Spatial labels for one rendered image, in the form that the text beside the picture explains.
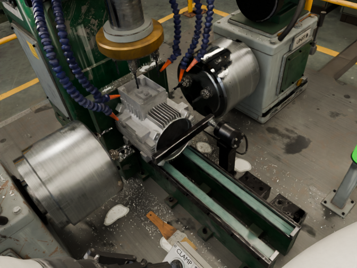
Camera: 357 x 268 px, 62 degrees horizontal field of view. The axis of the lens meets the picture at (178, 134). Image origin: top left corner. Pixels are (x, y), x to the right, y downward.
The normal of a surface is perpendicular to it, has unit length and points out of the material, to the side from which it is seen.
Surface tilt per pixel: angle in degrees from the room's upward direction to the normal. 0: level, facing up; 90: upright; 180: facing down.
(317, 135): 0
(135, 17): 90
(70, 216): 88
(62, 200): 62
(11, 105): 0
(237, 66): 47
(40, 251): 90
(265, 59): 90
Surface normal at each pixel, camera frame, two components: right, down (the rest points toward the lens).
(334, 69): -0.08, -0.69
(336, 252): -0.62, -0.76
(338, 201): -0.74, 0.52
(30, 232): 0.67, 0.49
